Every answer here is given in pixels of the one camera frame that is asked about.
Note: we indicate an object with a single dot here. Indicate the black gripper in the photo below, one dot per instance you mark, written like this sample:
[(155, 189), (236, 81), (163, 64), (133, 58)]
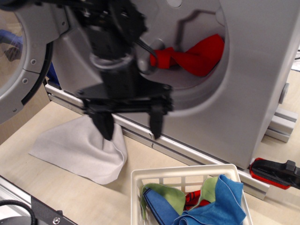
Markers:
[(124, 90)]

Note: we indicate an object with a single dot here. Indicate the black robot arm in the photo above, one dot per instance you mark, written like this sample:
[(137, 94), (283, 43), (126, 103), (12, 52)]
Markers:
[(113, 28)]

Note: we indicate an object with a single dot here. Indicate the white plastic laundry basket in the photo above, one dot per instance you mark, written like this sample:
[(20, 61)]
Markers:
[(187, 179)]

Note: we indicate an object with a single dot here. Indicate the grey toy washing machine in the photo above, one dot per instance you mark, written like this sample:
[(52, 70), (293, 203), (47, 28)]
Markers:
[(226, 113)]

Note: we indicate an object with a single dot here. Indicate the round washing machine door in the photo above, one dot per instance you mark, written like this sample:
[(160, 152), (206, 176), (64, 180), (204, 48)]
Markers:
[(38, 34)]

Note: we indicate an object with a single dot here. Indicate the grey cloth on table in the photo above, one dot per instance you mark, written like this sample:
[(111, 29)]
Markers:
[(77, 146)]

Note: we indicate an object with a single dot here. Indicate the red cloth in drum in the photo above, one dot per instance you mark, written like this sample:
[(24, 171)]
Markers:
[(199, 60)]

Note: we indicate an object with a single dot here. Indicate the green and blue cloth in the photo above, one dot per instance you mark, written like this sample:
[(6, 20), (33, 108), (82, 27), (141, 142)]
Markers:
[(167, 203)]

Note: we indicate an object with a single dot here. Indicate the red patterned cloth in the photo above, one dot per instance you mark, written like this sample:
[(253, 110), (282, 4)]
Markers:
[(192, 199)]

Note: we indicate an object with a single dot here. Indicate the blue object behind door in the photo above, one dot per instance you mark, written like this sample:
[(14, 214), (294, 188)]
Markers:
[(14, 44)]

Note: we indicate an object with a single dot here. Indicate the red and black clamp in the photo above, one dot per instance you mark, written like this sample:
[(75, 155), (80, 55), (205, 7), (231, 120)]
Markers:
[(281, 175)]

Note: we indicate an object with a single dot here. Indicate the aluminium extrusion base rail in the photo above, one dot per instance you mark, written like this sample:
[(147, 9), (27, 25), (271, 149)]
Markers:
[(172, 148)]

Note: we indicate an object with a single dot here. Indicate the black bracket with cable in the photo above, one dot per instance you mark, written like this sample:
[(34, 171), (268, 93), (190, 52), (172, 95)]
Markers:
[(39, 214)]

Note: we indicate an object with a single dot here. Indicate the aluminium frame rail front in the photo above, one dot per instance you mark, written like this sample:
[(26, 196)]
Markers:
[(9, 191)]

